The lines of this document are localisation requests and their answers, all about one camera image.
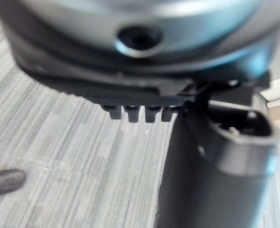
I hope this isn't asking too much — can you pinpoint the white cabinet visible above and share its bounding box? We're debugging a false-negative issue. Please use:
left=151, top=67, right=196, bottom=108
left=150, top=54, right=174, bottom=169
left=259, top=75, right=280, bottom=125

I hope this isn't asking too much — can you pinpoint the silver left wrist cuff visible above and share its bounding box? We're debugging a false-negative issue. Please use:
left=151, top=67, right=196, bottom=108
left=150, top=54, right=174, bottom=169
left=0, top=0, right=280, bottom=80

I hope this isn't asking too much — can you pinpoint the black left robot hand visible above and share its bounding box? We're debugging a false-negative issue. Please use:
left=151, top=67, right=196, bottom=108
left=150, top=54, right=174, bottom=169
left=10, top=35, right=280, bottom=228

